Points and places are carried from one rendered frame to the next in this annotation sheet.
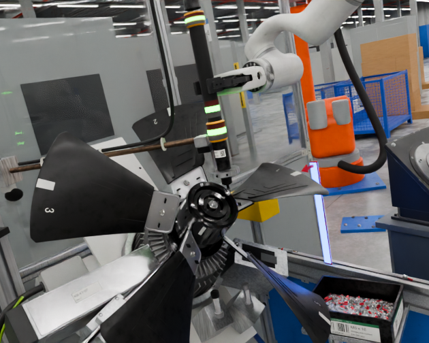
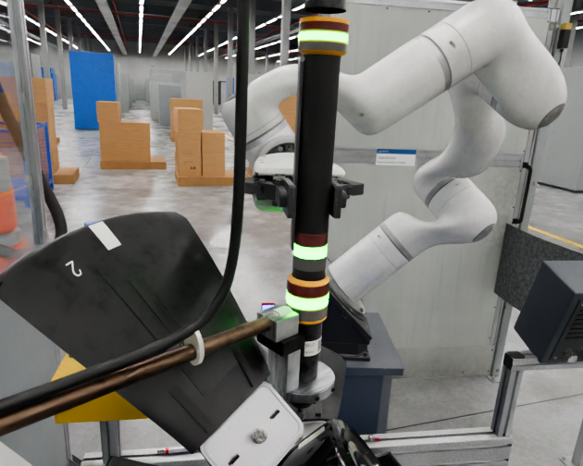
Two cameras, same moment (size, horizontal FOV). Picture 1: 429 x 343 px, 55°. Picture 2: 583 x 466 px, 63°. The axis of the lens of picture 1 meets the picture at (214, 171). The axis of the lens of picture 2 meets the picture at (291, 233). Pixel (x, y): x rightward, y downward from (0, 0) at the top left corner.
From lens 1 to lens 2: 0.82 m
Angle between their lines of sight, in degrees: 57
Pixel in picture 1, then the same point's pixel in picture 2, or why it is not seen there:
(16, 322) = not seen: outside the picture
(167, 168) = (179, 407)
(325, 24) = (406, 110)
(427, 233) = (352, 369)
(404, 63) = (41, 114)
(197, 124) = (194, 272)
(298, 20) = (368, 89)
